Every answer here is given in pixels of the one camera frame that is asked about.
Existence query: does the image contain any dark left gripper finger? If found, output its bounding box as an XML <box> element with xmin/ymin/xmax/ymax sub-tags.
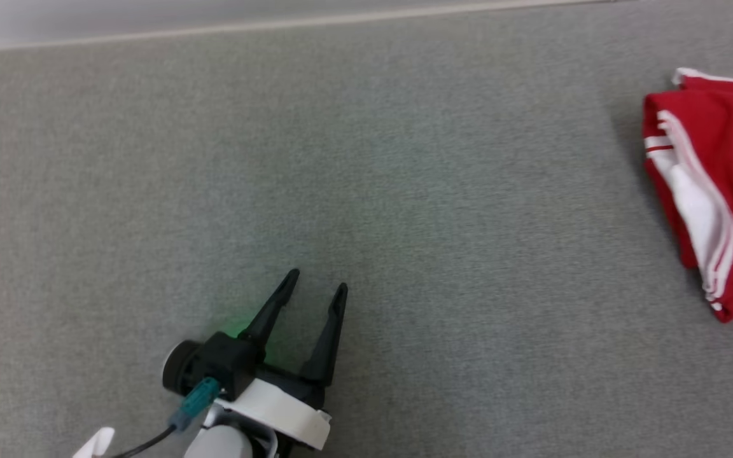
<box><xmin>298</xmin><ymin>282</ymin><xmax>349</xmax><ymax>387</ymax></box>
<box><xmin>238</xmin><ymin>268</ymin><xmax>302</xmax><ymax>349</ymax></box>

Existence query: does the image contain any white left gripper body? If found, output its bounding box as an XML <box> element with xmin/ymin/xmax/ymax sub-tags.
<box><xmin>213</xmin><ymin>364</ymin><xmax>333</xmax><ymax>452</ymax></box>

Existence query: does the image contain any teal plug left camera cable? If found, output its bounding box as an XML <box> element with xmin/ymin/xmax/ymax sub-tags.
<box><xmin>111</xmin><ymin>377</ymin><xmax>223</xmax><ymax>458</ymax></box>

